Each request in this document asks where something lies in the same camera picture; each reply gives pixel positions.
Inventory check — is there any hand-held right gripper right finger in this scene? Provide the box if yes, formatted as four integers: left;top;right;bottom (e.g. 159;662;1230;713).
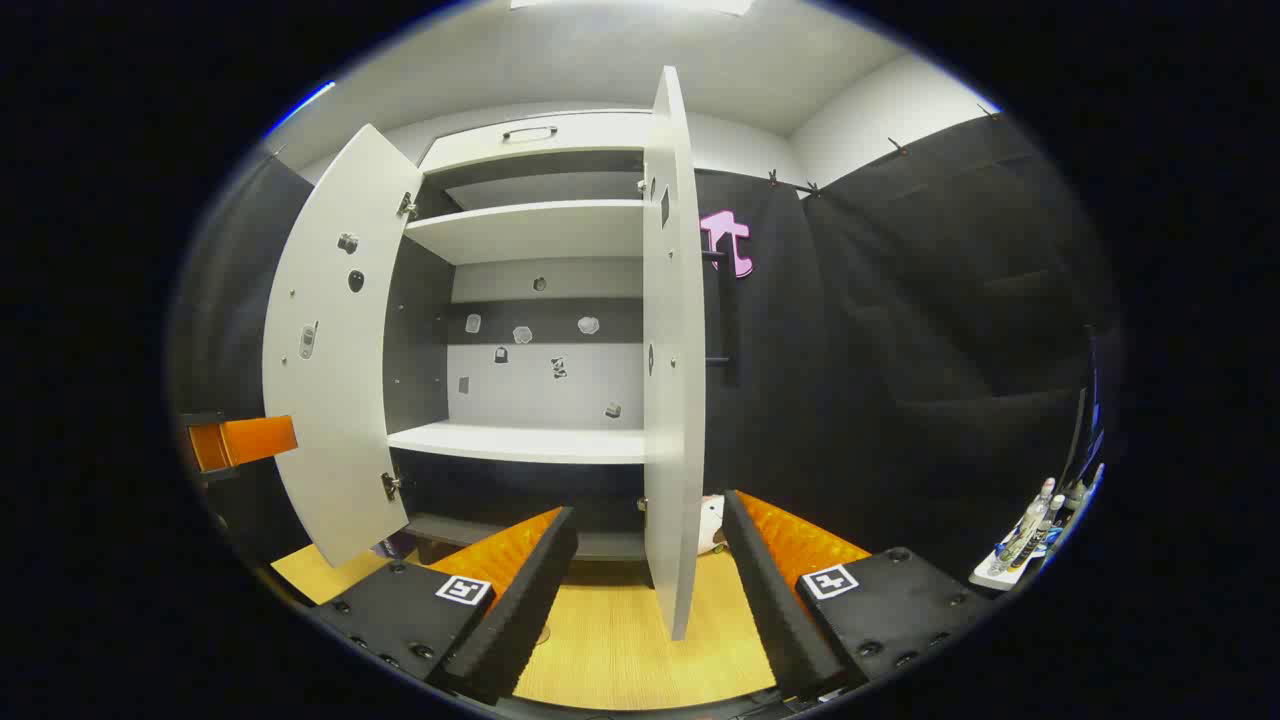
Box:
722;488;993;703

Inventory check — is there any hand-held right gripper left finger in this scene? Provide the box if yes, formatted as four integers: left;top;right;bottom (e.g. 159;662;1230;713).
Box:
313;505;580;706

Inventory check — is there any white cabinet door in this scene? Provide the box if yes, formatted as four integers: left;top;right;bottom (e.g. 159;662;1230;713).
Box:
262;123;426;569
642;65;707;641

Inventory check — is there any white rounded object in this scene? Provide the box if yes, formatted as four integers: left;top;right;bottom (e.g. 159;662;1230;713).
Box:
697;494;728;557

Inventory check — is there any white cabinet shelf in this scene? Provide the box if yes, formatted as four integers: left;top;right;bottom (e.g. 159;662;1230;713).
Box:
405;198;646;266
388;420;646;466

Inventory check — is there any white cabinet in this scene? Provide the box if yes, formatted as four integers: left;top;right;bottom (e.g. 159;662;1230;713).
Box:
385;108;656;563

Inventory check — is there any white tray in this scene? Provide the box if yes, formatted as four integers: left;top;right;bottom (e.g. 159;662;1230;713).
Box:
968;540;1066;593

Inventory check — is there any black backdrop cloth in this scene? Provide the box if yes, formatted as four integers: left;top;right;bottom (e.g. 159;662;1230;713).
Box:
170;110;1116;591

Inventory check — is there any white cabinet drawer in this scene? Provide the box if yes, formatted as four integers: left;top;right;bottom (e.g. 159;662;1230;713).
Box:
420;110;656;173

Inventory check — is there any ceiling light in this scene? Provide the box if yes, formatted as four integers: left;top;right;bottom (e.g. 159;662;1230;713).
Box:
508;0;753;17

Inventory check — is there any black door handle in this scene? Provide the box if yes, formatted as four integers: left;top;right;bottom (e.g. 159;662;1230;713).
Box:
703;248;738;369

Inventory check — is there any black stand with cable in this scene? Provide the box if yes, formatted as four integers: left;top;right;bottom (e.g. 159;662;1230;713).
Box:
1062;325;1109;493

